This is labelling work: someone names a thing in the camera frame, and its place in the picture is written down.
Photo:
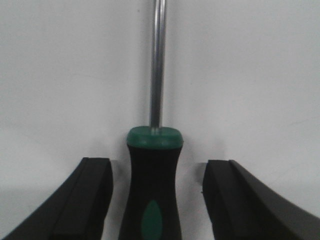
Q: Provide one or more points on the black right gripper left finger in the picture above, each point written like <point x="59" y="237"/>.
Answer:
<point x="76" y="210"/>

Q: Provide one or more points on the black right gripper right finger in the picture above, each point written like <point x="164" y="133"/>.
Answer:
<point x="241" y="207"/>

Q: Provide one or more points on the green black screwdriver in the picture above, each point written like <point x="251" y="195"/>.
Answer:
<point x="151" y="211"/>

